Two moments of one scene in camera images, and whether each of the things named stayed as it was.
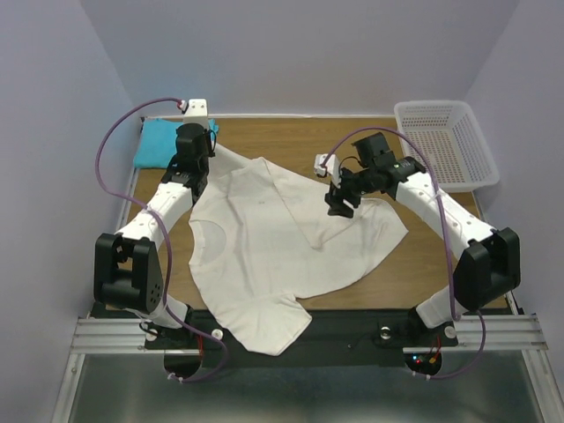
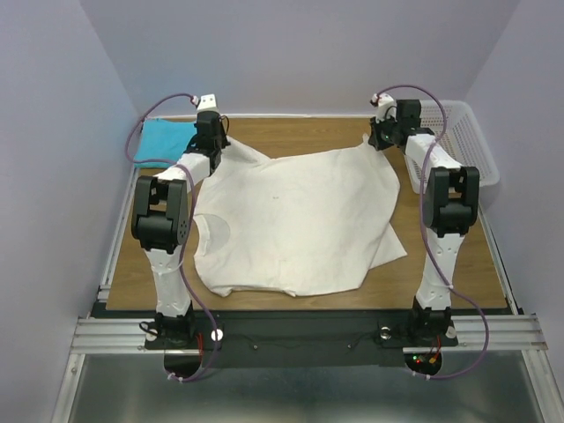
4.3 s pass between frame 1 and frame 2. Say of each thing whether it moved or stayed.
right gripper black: moved
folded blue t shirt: stayed
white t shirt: moved
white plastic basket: stayed
